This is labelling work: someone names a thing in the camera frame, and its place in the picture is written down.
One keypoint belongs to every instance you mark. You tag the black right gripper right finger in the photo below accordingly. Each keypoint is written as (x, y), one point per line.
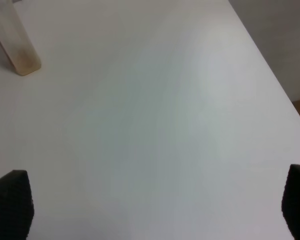
(290, 204)

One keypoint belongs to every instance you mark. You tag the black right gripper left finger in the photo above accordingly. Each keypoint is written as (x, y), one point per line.
(16, 205)

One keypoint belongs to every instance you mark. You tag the pink label drink bottle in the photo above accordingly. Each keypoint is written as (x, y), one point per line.
(15, 41)

